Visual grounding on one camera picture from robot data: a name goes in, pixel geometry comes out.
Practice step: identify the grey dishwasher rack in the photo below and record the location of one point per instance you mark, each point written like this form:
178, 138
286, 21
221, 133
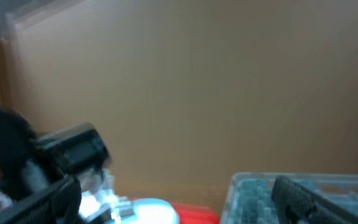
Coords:
249, 198

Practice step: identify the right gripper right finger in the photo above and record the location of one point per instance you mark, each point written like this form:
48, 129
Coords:
295, 203

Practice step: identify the red serving tray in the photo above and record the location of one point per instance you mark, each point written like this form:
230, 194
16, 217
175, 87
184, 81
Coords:
195, 214

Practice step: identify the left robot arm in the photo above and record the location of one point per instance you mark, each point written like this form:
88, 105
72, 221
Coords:
30, 162

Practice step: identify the light blue plate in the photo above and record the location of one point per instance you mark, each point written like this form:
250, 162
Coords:
152, 211

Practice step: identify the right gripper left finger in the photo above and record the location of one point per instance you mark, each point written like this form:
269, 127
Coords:
57, 204

